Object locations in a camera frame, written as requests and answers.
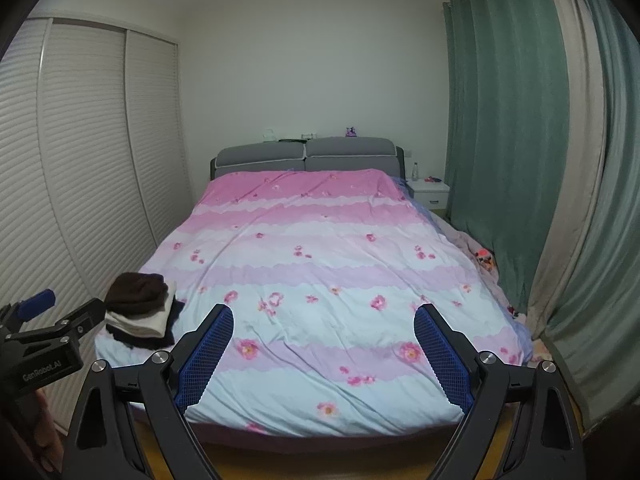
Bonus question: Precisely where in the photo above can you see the green curtain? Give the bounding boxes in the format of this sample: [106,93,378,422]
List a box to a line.
[545,0,640,401]
[442,0,571,313]

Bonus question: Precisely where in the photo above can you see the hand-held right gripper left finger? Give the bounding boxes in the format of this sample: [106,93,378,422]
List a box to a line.
[65,303,236,480]

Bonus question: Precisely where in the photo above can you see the black folded cloth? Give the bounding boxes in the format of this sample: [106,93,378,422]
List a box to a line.
[106,296,185,351]

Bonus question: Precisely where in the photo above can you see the bed with grey headboard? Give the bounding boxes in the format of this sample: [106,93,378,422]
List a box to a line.
[95,136,533,453]

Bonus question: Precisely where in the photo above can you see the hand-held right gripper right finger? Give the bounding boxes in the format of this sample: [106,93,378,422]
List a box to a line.
[414,302,586,480]

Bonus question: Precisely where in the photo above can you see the white folded cloth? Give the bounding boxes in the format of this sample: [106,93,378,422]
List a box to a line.
[105,280,178,339]

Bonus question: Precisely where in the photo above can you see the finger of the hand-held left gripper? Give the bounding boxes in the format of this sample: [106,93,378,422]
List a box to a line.
[5,297,107,356]
[7,288,56,321]

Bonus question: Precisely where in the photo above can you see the white nightstand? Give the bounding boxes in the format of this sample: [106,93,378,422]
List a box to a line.
[406,180,451,211]

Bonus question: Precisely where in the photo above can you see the white louvered wardrobe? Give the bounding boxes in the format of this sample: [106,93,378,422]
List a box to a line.
[0,17,193,436]

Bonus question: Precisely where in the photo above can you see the person's left hand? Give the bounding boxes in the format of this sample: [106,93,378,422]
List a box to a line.
[20,390,68,480]

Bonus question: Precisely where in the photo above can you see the pale pink bedsheet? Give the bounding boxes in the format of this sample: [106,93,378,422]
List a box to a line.
[435,215,531,331]

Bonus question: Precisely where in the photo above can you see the bed with pink floral cover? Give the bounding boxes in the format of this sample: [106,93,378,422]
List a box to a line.
[95,169,531,436]

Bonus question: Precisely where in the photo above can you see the beige curtain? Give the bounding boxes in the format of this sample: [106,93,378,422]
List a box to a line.
[527,0,608,341]

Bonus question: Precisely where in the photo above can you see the dark brown pants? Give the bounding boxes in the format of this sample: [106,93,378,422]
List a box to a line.
[103,272,169,317]

